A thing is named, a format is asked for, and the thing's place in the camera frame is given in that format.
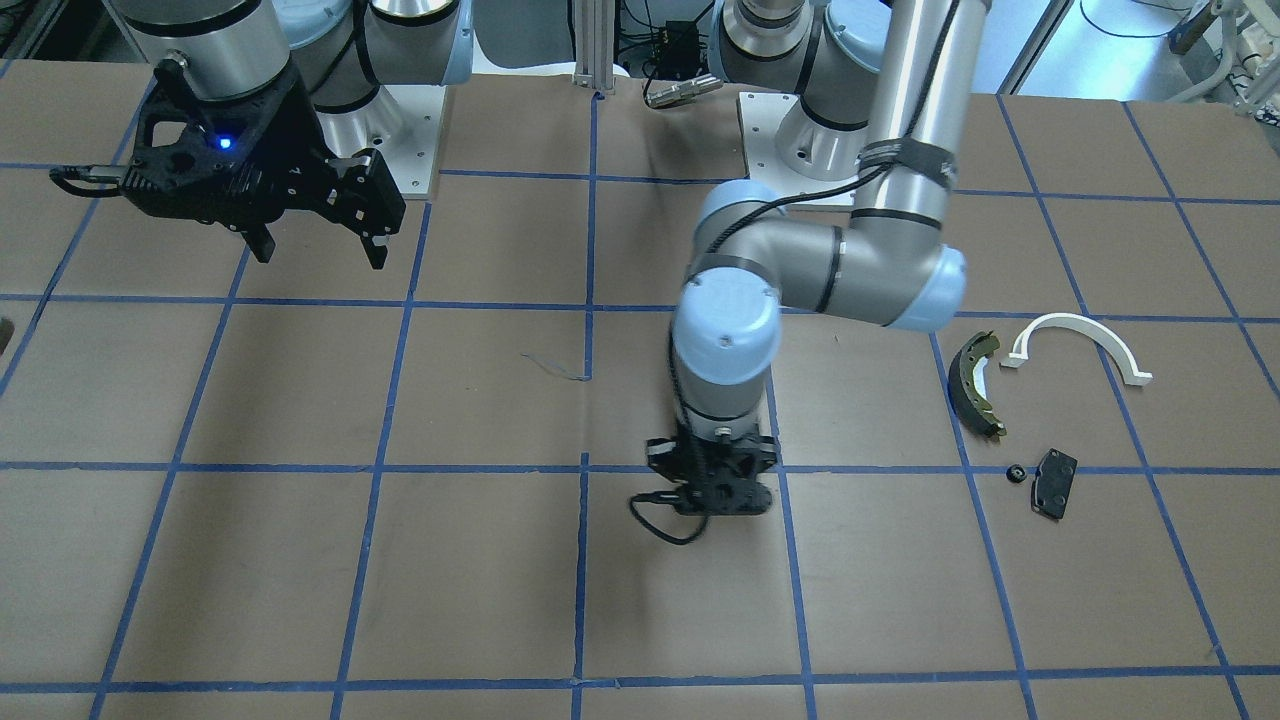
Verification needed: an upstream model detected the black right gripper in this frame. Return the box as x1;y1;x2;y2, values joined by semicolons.
118;60;406;270

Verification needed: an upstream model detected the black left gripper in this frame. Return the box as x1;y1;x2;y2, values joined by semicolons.
645;428;777;516

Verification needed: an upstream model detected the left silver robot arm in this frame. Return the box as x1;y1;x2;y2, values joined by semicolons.
634;1;989;519

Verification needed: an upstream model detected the green curved brake shoe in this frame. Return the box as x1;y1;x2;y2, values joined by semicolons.
948;331;1007;439

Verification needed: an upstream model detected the black brake pad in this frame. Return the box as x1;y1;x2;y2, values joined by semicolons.
1030;448;1078;521

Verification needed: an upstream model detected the aluminium frame post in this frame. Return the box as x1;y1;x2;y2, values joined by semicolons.
570;0;616;96

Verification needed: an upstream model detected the white curved plastic bracket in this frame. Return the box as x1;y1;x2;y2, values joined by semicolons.
998;313;1155;387

